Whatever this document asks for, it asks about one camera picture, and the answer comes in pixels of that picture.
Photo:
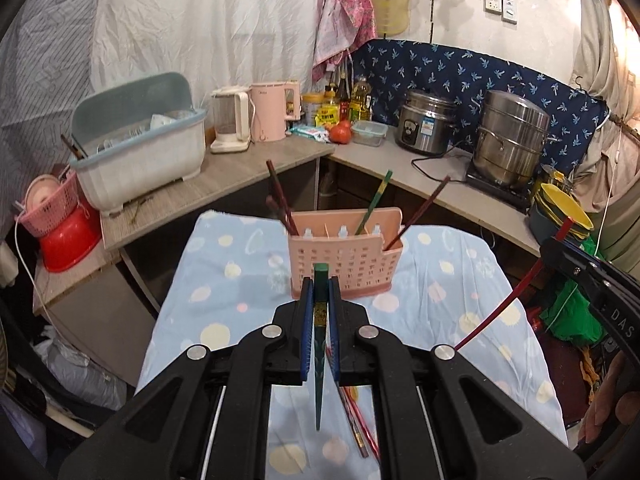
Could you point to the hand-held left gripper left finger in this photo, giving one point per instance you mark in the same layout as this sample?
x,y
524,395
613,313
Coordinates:
x,y
306,330

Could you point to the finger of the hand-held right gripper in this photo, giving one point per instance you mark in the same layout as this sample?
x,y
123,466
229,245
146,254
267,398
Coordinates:
x,y
562,255

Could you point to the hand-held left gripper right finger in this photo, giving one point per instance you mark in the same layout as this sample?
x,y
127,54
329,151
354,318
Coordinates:
x,y
334,330

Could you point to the pink perforated utensil holder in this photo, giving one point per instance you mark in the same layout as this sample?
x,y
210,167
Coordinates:
x,y
345,265

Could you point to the green chopstick gold band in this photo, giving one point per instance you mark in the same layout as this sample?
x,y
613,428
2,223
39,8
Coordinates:
x,y
375,202
318,405

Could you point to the red chopstick black end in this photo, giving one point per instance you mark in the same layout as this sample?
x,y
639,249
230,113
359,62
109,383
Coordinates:
x,y
505,305
370,437

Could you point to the dark brown chopstick gold band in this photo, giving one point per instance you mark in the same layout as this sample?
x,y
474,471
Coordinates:
x,y
357,435

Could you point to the dark red-brown chopstick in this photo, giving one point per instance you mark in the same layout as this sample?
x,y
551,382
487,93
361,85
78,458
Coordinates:
x,y
277,185
420,210
279,212

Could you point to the green plastic bag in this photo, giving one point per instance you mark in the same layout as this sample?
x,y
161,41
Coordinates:
x,y
575,305

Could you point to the stack of yellow bowls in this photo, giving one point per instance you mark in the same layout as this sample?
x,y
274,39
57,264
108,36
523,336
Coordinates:
x,y
562,207

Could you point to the orange cloth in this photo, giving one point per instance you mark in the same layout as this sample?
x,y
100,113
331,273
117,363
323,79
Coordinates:
x,y
590,365

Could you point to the blue spotted tablecloth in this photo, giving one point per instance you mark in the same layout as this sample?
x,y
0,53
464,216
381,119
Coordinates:
x,y
225,310

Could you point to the black induction cooker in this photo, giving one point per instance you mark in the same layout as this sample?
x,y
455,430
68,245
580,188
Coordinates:
x,y
495,190

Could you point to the steel steamer pot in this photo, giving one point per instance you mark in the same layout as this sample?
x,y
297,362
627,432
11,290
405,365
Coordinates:
x,y
512,145

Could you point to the grey wooden counter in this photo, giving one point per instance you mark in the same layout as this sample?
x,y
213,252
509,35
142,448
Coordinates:
x,y
225,180

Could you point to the beige curtain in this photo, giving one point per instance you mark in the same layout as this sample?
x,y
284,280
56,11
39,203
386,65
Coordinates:
x,y
610,85

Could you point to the steel rice cooker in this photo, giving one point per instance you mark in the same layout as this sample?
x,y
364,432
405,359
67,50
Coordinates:
x,y
425,125

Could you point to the blue white wipes packet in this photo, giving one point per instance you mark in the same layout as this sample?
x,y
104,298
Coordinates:
x,y
309,132

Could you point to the red tomato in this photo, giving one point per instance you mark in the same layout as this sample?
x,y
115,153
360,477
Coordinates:
x,y
341,132

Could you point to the clear food container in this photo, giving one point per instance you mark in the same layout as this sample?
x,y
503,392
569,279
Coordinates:
x,y
369,135

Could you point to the beige low cabinet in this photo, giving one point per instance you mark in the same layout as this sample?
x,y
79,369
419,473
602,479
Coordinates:
x,y
95,320

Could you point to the pink electric kettle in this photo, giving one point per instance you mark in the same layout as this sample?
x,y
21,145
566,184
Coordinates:
x,y
272,115

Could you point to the white electric kettle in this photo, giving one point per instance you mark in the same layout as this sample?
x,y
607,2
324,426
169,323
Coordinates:
x,y
230,125

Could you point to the navy floral cloth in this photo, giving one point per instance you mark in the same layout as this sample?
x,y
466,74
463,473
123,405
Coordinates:
x,y
450,67

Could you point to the yellow label can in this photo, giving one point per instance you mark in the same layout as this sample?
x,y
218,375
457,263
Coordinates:
x,y
312,110

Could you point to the cooking oil bottle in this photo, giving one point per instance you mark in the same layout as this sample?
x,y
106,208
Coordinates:
x,y
361,102

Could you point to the grey plastic bag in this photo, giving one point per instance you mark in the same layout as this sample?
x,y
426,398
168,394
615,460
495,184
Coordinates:
x,y
80,370

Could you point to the white dish tub grey-blue lid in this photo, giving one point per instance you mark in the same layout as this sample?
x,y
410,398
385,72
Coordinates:
x,y
145,165

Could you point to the dark sauce bottle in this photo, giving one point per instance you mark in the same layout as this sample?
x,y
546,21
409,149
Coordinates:
x,y
343,97

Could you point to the red plastic basin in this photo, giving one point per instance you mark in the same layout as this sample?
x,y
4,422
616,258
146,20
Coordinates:
x,y
70,245

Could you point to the pink plastic basket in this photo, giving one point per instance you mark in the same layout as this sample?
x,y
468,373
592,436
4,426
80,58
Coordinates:
x,y
55,210

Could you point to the pink round lid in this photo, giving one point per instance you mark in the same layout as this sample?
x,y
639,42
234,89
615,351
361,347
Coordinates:
x,y
42,192

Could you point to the yellow hanging fan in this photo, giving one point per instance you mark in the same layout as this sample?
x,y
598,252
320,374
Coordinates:
x,y
390,7

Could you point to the pink floral garment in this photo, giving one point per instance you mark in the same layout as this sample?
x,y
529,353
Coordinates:
x,y
345,10

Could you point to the white crumpled sheet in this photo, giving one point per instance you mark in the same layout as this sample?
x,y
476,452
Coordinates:
x,y
175,20

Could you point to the white wall switch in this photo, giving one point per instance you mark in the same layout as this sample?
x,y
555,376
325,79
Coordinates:
x,y
510,10

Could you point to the white wall socket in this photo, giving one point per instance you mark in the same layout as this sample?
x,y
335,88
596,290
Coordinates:
x,y
493,3

